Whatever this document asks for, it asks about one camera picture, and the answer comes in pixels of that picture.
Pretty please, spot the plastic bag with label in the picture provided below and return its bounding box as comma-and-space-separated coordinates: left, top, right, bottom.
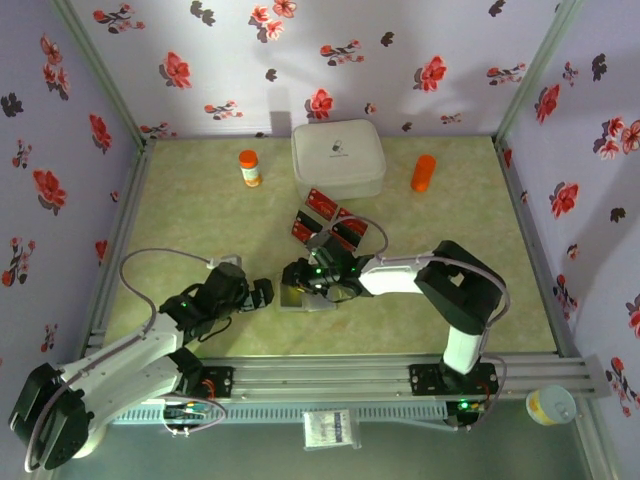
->
302, 408, 362, 452

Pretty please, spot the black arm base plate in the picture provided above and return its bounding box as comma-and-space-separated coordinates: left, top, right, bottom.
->
169, 365, 235, 400
408, 363, 500, 397

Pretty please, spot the white yellow round container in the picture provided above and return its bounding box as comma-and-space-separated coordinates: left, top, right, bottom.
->
524, 384, 578, 427

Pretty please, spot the black card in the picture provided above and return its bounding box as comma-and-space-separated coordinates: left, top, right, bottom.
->
329, 222, 362, 252
297, 209, 325, 234

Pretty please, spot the group of red-black packets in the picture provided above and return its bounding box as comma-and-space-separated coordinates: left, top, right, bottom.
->
289, 187, 372, 254

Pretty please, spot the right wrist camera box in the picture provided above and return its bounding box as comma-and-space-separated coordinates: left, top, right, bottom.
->
305, 231, 342, 255

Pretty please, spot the controller circuit board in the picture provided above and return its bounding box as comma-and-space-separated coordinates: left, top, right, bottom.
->
446, 397, 489, 432
162, 399, 214, 437

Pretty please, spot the green card holder wallet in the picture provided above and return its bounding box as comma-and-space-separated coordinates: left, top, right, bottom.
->
276, 282, 340, 315

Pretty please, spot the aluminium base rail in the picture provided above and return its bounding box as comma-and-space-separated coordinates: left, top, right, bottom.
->
79, 352, 614, 401

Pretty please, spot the white zippered pill case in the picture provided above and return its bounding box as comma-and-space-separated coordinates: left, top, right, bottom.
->
291, 118, 387, 202

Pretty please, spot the orange capped pill bottle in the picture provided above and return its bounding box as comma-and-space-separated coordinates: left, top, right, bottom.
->
238, 149, 264, 189

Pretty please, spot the orange cylinder container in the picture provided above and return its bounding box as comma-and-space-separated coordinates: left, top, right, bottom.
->
410, 154, 438, 193

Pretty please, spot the aluminium frame post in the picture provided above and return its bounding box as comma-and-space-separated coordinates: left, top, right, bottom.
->
493, 0, 585, 146
47, 0, 154, 149

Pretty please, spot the grey slotted cable duct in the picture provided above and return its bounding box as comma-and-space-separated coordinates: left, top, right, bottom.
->
112, 402, 449, 426

